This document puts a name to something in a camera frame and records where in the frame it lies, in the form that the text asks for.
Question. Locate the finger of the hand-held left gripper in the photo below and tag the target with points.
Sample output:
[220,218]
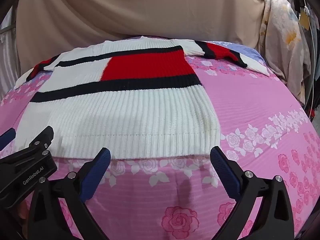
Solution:
[6,137]
[41,137]

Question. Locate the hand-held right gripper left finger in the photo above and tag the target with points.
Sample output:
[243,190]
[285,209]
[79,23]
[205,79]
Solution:
[96,173]

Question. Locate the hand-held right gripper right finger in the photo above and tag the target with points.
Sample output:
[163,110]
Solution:
[225,173]

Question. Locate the white red black knit sweater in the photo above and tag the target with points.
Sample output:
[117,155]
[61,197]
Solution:
[130,100]

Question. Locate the pink floral bed sheet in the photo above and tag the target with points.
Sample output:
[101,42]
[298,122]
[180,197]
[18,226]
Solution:
[250,130]

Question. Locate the grey striped curtain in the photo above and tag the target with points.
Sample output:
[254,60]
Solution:
[8,60]

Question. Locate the cream floral hanging cloth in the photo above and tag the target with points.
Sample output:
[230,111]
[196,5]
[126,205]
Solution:
[280,45]

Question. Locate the beige curtain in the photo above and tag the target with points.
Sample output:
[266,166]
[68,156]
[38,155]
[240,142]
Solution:
[140,12]

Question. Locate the yellow paper tag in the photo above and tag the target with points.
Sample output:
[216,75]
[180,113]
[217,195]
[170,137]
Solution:
[304,20]

